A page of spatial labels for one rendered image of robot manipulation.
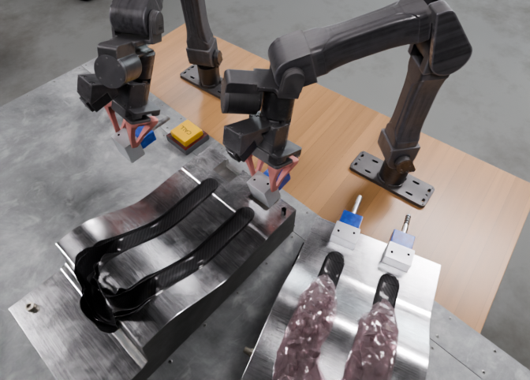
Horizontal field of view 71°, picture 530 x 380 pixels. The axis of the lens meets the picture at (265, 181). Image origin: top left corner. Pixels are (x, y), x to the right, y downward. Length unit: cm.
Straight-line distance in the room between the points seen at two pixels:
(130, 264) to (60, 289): 16
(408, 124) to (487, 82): 206
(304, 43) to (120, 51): 30
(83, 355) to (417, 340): 56
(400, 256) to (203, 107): 67
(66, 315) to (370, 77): 221
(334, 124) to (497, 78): 195
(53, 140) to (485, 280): 109
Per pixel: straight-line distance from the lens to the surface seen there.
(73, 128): 116
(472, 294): 89
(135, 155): 86
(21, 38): 333
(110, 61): 70
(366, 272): 77
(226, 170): 86
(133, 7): 74
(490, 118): 257
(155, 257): 72
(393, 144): 82
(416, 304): 77
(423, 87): 73
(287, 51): 60
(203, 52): 106
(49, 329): 80
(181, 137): 98
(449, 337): 84
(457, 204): 99
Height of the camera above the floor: 154
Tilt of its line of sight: 54 degrees down
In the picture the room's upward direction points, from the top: straight up
